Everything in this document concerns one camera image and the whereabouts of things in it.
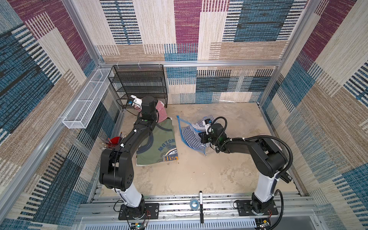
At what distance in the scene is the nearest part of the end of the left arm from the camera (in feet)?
2.14

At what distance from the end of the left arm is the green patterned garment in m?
0.32

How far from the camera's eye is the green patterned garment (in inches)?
35.2
